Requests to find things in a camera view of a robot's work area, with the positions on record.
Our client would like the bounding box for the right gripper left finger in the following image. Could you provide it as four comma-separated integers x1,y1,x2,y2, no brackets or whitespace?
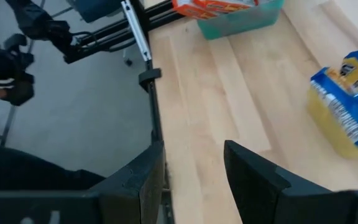
0,140,167,224

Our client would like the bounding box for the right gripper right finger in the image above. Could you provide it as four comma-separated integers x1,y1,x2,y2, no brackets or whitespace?
223,139,358,224

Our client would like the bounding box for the blue ramen noodle pack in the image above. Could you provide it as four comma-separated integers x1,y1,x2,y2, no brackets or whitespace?
320,45,358,97
309,70,358,153

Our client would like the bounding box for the orange Saucy Noodles pack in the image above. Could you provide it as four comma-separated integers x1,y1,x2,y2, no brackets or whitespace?
194,0,260,14

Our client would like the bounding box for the orange ramen noodle pack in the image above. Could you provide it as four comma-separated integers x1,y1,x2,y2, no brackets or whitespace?
172,0,220,21

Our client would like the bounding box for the silver aluminium bar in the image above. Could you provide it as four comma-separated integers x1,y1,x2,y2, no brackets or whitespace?
121,0,152,62

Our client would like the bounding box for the green plastic bin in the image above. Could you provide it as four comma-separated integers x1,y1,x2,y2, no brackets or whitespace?
196,0,286,40

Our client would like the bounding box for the black table frame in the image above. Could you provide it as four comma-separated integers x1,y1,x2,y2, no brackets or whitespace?
62,0,175,224

